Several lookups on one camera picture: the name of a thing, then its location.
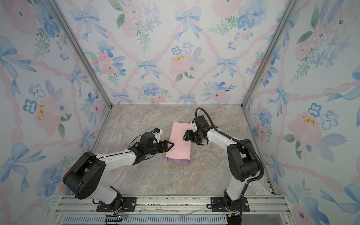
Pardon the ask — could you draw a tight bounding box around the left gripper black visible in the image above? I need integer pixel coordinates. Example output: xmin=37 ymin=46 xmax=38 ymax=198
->
xmin=146 ymin=140 xmax=174 ymax=157

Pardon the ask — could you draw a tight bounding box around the purple pink wrapping paper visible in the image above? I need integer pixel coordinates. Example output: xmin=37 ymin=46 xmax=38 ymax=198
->
xmin=165 ymin=122 xmax=192 ymax=164

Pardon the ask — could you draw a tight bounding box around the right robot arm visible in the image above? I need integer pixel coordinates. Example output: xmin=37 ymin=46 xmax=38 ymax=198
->
xmin=183 ymin=129 xmax=264 ymax=212

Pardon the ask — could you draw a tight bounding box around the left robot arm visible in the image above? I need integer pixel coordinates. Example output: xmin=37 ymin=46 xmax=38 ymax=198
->
xmin=62 ymin=141 xmax=174 ymax=212

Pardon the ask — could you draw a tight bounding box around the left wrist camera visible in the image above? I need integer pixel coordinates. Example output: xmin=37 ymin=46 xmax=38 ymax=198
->
xmin=140 ymin=128 xmax=163 ymax=146

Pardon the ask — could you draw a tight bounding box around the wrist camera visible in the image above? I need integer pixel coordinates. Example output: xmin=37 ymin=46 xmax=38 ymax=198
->
xmin=191 ymin=115 xmax=209 ymax=132
xmin=140 ymin=128 xmax=163 ymax=146

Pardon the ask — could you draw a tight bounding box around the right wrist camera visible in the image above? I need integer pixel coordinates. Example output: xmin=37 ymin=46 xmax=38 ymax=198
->
xmin=191 ymin=115 xmax=209 ymax=132

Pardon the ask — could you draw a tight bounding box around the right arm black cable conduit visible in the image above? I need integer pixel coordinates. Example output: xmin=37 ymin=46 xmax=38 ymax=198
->
xmin=195 ymin=107 xmax=265 ymax=183

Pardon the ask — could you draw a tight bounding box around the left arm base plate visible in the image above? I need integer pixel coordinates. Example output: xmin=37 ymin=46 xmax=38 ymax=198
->
xmin=96 ymin=196 xmax=137 ymax=213

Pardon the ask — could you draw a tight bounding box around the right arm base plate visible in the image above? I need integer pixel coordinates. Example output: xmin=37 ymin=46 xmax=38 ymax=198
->
xmin=207 ymin=196 xmax=250 ymax=214

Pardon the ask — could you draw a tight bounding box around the vented cable duct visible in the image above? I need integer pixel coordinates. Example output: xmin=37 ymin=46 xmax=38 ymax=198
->
xmin=58 ymin=214 xmax=228 ymax=225

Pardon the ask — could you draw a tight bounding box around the aluminium frame rail front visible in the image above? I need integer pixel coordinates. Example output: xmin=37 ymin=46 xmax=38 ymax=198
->
xmin=55 ymin=195 xmax=290 ymax=215

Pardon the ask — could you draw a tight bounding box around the right aluminium corner post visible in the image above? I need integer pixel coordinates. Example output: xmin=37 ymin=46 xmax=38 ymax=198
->
xmin=241 ymin=0 xmax=299 ymax=110

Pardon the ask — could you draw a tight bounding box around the aluminium corner post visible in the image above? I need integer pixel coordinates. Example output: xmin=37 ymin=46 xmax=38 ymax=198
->
xmin=241 ymin=0 xmax=299 ymax=110
xmin=45 ymin=0 xmax=113 ymax=108

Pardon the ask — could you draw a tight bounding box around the left aluminium corner post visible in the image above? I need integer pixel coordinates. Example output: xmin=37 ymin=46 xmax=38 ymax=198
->
xmin=45 ymin=0 xmax=113 ymax=108

